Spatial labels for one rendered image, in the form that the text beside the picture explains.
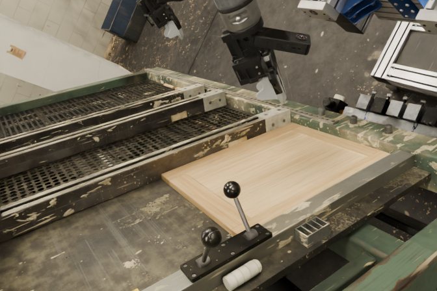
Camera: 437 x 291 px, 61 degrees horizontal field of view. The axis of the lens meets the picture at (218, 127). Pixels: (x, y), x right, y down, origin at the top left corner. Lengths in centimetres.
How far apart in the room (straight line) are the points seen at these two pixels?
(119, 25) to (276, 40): 471
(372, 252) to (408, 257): 16
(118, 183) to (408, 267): 77
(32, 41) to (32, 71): 34
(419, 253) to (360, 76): 181
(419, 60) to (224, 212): 145
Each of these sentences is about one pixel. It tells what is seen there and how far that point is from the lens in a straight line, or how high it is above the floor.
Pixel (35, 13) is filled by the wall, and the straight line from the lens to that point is 624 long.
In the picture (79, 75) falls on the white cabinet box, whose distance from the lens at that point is 500.
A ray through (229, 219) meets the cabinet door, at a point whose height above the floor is 134.
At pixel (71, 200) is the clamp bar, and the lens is 113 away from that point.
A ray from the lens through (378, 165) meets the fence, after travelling 111.
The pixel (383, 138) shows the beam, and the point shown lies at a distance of 125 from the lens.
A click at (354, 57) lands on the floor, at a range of 259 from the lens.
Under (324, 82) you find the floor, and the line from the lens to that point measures 264.
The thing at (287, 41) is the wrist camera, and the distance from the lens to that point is 75.
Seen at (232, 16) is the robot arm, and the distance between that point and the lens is 72.
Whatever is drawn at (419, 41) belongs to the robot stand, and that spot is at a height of 21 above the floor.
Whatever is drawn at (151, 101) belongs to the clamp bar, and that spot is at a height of 117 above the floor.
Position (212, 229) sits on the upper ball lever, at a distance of 67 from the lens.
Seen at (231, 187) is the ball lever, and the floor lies 144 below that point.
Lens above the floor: 197
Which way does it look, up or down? 37 degrees down
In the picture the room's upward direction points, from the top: 68 degrees counter-clockwise
